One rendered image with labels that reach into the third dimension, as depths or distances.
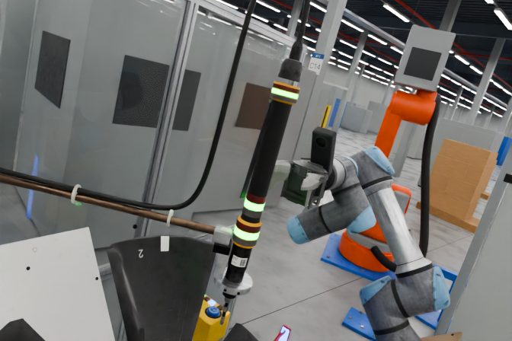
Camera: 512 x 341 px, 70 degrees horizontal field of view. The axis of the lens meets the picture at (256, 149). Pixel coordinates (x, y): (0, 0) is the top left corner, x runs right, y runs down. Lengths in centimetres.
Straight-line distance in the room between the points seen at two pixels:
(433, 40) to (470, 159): 443
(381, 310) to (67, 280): 89
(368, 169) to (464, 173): 727
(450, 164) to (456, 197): 69
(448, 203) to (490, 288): 623
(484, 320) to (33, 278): 218
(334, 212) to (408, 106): 358
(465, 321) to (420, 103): 258
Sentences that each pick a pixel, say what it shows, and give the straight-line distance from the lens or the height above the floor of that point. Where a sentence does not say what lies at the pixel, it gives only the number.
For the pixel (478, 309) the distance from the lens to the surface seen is 248.
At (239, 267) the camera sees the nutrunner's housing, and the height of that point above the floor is 150.
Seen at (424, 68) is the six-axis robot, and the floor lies 236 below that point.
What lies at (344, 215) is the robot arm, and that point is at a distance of 92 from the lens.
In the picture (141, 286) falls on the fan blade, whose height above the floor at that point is 136.
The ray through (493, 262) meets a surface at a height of 120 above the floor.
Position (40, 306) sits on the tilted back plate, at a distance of 93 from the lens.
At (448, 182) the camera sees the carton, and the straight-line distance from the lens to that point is 860.
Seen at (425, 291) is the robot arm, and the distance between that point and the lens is 125.
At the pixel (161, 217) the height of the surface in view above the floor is 155.
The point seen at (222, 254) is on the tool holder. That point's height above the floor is 151.
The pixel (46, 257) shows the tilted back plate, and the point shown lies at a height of 133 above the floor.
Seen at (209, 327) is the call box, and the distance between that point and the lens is 124.
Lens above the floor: 182
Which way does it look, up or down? 11 degrees down
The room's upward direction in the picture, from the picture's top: 15 degrees clockwise
